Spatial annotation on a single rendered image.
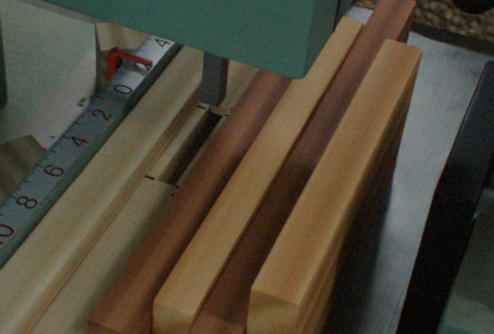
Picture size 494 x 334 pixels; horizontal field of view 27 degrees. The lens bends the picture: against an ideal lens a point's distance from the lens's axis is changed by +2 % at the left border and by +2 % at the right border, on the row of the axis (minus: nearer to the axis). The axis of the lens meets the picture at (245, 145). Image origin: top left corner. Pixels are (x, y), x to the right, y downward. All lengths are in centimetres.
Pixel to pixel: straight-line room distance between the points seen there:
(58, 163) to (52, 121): 26
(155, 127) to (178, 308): 11
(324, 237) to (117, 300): 8
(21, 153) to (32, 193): 20
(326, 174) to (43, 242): 11
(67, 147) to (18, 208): 4
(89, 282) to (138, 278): 2
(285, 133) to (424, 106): 14
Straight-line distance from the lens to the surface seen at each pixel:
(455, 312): 38
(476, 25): 63
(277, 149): 44
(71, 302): 40
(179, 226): 41
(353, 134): 42
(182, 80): 48
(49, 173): 42
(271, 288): 36
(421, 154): 53
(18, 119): 69
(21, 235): 40
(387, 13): 54
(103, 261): 41
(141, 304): 38
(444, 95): 58
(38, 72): 73
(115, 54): 48
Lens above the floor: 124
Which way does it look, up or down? 41 degrees down
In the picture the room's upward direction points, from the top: 6 degrees clockwise
